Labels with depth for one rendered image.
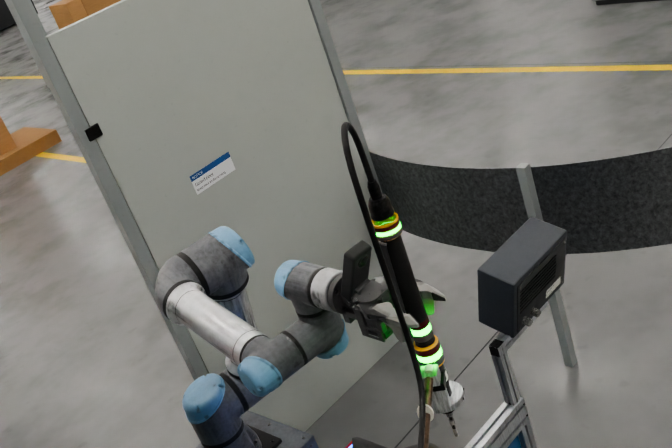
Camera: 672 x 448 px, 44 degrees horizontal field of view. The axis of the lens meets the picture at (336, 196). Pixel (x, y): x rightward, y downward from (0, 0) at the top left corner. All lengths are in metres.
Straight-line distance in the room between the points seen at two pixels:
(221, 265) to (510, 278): 0.73
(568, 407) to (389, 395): 0.80
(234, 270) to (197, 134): 1.40
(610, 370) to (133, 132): 2.13
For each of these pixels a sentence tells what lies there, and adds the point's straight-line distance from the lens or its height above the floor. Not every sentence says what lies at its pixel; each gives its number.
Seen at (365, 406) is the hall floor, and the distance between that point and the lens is 3.85.
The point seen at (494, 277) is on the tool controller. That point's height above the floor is 1.24.
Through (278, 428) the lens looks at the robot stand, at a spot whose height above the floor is 1.00.
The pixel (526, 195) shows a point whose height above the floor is 0.85.
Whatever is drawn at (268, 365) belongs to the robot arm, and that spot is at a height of 1.56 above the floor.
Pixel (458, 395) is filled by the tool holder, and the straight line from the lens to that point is 1.47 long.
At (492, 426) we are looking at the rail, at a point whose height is 0.85.
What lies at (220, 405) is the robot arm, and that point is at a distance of 2.11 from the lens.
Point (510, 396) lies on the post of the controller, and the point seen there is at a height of 0.89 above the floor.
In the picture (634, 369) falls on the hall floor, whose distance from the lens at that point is 3.69.
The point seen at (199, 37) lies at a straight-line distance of 3.21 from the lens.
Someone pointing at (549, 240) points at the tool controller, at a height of 1.23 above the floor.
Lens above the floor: 2.41
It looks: 25 degrees down
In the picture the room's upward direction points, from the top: 20 degrees counter-clockwise
